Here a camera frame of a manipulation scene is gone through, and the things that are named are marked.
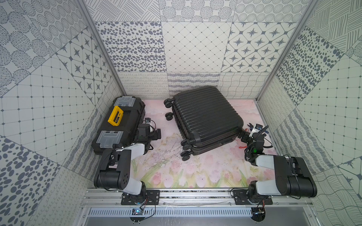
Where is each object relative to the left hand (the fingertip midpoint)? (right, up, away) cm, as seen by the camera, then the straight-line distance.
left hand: (156, 129), depth 94 cm
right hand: (+62, -2, -2) cm, 62 cm away
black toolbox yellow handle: (-20, +4, -9) cm, 23 cm away
